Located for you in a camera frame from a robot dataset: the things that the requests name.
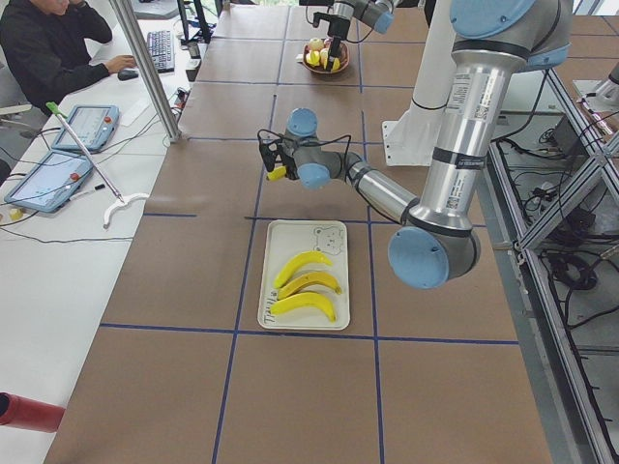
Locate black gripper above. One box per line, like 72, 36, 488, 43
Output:
325, 16, 350, 73
277, 142, 299, 181

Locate teach pendant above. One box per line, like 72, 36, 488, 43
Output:
64, 105, 120, 153
4, 150, 93, 213

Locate grabber stick green handle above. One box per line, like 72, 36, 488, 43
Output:
45, 101, 150, 229

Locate seated person in black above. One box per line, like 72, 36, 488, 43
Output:
1, 0, 136, 116

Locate aluminium frame post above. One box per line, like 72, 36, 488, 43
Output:
110, 0, 182, 143

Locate black marker pen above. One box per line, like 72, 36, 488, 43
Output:
69, 184, 106, 201

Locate aluminium side frame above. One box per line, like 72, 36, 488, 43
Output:
481, 52, 618, 463

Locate small yellow object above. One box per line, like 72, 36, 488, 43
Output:
10, 208, 23, 221

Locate upper teach pendant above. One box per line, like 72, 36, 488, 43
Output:
64, 105, 120, 153

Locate red cylinder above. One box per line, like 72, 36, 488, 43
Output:
1, 392, 65, 433

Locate black computer mouse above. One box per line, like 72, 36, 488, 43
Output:
117, 69, 139, 81

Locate black keyboard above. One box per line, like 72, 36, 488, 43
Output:
146, 30, 175, 73

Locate brown wicker basket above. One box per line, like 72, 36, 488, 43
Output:
301, 43, 349, 74

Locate pale apple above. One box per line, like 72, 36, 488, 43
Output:
308, 38, 324, 51

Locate white bear tray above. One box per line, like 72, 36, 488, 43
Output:
257, 219, 350, 331

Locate white camera pole base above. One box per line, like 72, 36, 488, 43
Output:
382, 0, 456, 166

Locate yellow starfruit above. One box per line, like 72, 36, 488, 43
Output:
305, 49, 321, 69

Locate lower teach pendant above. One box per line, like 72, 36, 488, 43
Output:
4, 150, 93, 213

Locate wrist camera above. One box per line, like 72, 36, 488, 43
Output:
312, 12, 332, 28
256, 129, 281, 173

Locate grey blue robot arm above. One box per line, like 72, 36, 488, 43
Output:
260, 1, 573, 289
312, 0, 399, 72

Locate yellow banana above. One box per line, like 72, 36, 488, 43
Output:
266, 165, 287, 182
278, 272, 341, 300
273, 250, 333, 289
270, 292, 337, 322

